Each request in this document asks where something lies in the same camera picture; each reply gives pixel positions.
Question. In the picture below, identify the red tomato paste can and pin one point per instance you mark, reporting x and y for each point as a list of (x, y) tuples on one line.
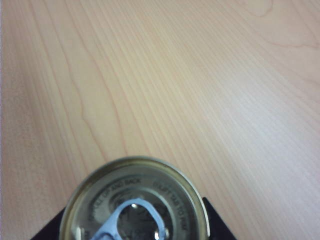
[(135, 195)]

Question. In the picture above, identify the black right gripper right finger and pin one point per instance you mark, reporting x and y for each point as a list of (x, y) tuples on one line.
[(217, 222)]

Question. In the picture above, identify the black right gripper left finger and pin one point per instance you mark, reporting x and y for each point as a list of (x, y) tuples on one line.
[(51, 228)]

